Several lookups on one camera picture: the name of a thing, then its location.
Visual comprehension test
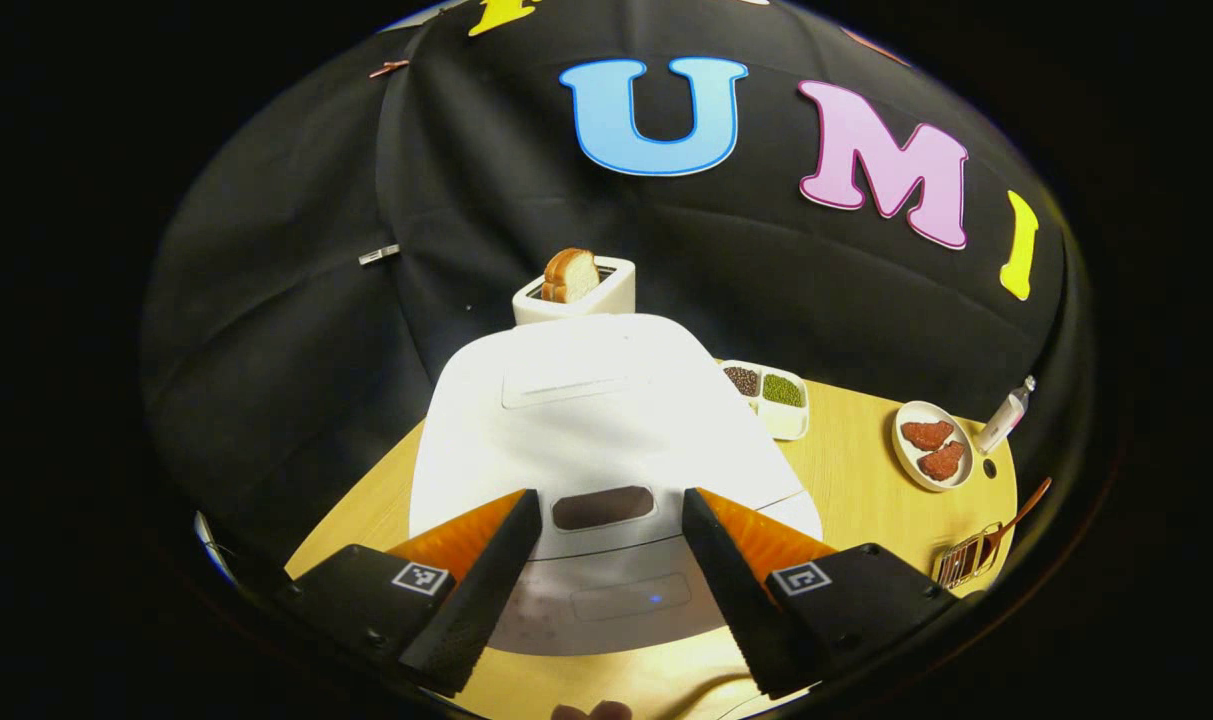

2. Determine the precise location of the wire chopstick holder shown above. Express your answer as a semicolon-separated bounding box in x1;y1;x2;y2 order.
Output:
931;520;1007;589

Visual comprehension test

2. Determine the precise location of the white round plate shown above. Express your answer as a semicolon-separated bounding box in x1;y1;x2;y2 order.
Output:
891;400;975;493

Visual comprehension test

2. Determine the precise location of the white rice cooker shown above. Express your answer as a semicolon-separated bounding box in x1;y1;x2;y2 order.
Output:
408;313;825;658

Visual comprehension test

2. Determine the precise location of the brown wooden spoon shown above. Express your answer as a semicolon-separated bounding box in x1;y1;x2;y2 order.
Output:
981;477;1053;549

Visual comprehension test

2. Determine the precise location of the white divided grain dish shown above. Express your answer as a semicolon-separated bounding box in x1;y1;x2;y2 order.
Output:
718;360;810;442

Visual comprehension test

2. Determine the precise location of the black backdrop cloth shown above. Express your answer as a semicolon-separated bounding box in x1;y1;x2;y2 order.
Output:
141;0;1077;561

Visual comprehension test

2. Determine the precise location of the toast bread slice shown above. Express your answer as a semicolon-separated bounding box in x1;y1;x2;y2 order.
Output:
541;248;601;304

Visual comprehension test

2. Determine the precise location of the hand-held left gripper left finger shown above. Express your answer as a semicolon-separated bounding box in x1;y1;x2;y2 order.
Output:
276;488;544;698

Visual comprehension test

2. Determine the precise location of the white toaster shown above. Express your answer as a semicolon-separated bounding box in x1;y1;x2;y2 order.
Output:
512;256;637;326

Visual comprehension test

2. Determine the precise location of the small clear bottle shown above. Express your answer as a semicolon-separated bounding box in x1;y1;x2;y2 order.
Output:
974;375;1037;456

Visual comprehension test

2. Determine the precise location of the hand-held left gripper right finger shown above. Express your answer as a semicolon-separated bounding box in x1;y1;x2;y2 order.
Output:
681;487;967;701

